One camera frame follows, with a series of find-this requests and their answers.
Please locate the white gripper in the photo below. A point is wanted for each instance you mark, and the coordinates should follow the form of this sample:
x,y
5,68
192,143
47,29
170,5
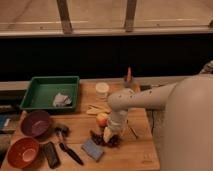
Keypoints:
x,y
116,123

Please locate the dark grape bunch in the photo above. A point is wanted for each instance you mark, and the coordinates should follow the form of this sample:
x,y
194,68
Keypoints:
x,y
98,139

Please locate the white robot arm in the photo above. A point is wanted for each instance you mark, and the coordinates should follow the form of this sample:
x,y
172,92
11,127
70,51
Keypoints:
x,y
188,122

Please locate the white paper cup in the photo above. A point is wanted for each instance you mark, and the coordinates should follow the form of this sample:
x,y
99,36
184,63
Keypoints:
x,y
102,90

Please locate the red yellow apple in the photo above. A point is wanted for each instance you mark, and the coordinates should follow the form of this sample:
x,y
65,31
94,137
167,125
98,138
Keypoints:
x,y
102,119

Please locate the blue sponge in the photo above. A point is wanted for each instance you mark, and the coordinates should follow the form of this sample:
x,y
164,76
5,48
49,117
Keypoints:
x,y
92,149

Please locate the metal fork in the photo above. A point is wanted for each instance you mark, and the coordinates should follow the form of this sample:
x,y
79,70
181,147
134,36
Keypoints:
x,y
132,130

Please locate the yellow banana pieces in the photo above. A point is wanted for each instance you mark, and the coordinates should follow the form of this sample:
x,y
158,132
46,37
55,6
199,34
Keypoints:
x,y
94,110

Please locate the orange tipped bottle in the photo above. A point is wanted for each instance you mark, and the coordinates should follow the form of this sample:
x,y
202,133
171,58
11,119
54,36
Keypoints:
x,y
130,82

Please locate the crumpled white cloth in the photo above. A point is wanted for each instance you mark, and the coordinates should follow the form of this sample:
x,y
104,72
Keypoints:
x,y
61,100

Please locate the black remote control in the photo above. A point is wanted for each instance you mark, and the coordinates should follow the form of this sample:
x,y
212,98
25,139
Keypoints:
x,y
51,155

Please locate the purple bowl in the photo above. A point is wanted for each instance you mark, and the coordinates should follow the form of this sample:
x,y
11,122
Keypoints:
x,y
36,123

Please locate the green plastic tray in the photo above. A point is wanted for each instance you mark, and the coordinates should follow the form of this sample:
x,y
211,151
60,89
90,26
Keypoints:
x,y
42,91

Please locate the orange bowl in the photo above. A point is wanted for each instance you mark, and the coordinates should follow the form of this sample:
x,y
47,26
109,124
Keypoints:
x,y
23,152

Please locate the black handled brush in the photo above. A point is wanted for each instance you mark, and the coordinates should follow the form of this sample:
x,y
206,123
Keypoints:
x,y
62,132

